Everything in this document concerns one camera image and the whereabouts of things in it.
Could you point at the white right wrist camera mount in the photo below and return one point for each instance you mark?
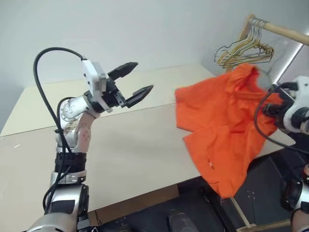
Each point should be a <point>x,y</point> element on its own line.
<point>289,116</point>

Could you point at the orange shirt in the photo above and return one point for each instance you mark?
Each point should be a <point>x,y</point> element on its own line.
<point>217,116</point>

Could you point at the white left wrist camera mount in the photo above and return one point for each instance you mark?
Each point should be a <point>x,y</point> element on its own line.
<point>93,72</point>

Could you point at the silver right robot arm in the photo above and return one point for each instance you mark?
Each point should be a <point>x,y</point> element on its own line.
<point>304,203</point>

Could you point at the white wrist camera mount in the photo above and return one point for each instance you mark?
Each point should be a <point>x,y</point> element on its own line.
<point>289,116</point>
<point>93,72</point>

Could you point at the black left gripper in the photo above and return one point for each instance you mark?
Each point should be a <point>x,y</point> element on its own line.
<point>112,95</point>

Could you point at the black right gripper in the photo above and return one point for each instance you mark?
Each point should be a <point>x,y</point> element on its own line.
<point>272,110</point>

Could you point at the wooden clothes rack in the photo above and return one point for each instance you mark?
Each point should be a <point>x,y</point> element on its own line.
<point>285,31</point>

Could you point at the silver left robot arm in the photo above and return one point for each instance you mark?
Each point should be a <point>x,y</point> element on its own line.
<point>70,111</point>

